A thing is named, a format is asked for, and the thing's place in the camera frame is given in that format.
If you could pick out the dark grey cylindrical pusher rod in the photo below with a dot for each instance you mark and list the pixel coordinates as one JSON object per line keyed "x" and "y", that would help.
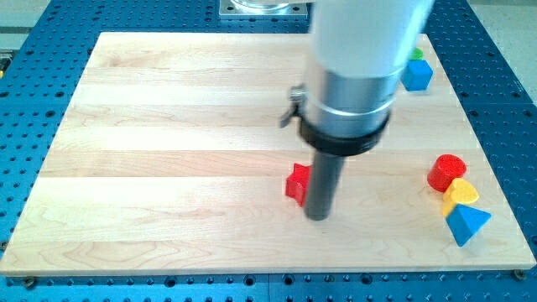
{"x": 324, "y": 177}

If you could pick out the red cylinder block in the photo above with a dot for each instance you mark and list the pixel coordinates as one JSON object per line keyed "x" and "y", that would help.
{"x": 445, "y": 169}

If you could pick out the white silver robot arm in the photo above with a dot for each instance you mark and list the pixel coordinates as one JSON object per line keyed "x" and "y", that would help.
{"x": 358, "y": 52}

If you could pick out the red star block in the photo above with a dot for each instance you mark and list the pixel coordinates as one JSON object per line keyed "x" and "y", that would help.
{"x": 296, "y": 184}

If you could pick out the blue cube block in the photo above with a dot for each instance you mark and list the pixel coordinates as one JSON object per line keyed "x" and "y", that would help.
{"x": 417, "y": 75}

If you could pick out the yellow heart block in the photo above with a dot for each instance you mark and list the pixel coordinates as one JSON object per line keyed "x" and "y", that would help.
{"x": 460, "y": 191}

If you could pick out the blue triangle block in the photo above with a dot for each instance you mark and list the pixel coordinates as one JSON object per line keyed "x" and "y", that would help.
{"x": 465, "y": 222}

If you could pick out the green block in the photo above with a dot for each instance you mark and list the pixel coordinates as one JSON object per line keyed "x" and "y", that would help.
{"x": 417, "y": 54}

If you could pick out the light wooden board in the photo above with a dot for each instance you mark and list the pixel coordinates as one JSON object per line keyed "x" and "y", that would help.
{"x": 170, "y": 160}

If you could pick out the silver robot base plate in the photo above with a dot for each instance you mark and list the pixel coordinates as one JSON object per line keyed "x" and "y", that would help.
{"x": 243, "y": 8}

